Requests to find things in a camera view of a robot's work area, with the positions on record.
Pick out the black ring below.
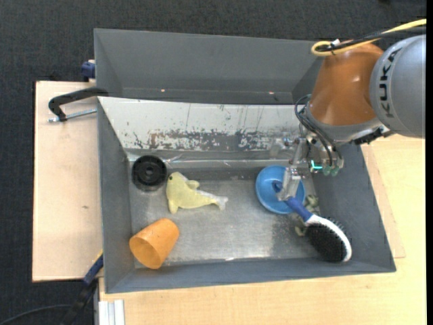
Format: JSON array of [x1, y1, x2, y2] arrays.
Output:
[[131, 154, 168, 192]]

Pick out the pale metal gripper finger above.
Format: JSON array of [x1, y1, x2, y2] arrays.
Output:
[[291, 171, 306, 201], [277, 167, 300, 202]]

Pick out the orange plastic cup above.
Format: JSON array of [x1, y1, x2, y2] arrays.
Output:
[[128, 217, 181, 270]]

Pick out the grey metal bin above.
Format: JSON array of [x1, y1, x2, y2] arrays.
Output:
[[93, 28, 397, 295]]

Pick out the blue bowl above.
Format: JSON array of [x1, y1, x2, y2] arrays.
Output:
[[254, 165, 307, 215]]

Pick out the blue and white brush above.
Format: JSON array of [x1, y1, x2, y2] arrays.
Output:
[[272, 180, 353, 264]]

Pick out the yellow toy seal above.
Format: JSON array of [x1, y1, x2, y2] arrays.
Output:
[[164, 171, 229, 215]]

